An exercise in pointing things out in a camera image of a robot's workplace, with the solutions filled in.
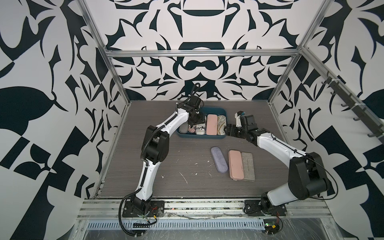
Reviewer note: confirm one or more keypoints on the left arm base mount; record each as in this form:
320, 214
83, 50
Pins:
137, 208

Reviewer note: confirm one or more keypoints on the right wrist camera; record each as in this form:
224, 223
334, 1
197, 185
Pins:
238, 116

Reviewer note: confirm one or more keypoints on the aluminium frame corner post left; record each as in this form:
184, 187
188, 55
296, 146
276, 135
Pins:
86, 13

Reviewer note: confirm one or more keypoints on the aluminium frame corner post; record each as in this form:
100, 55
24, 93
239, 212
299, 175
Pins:
315, 23
86, 13

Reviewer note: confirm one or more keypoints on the pink glasses case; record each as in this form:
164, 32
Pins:
236, 165
212, 125

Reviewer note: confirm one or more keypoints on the aluminium frame corner post right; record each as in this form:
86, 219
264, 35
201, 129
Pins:
315, 23

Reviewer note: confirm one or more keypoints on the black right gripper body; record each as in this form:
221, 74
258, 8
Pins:
236, 131

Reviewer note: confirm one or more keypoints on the white slotted cable duct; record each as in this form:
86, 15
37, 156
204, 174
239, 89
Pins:
185, 224

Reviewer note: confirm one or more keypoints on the aluminium frame back crossbar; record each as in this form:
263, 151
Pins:
201, 53

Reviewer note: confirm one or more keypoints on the teal plastic storage box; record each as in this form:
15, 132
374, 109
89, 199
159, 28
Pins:
207, 110

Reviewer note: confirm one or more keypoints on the newspaper flag print glasses case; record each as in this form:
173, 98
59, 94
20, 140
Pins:
192, 129

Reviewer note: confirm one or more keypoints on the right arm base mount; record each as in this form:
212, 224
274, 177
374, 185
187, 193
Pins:
257, 208

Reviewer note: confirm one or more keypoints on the text print glasses case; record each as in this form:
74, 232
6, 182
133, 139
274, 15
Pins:
201, 129

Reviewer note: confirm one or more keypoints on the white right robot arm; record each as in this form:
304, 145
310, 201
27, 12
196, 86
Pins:
307, 176

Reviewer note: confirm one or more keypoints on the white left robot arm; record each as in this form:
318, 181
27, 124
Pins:
156, 143

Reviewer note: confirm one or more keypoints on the grey felt flat glasses case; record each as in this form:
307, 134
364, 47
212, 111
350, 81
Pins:
248, 167

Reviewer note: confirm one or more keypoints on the map print glasses case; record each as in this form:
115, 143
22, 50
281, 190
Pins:
221, 124

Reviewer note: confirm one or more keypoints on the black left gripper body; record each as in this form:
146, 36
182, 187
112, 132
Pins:
198, 119

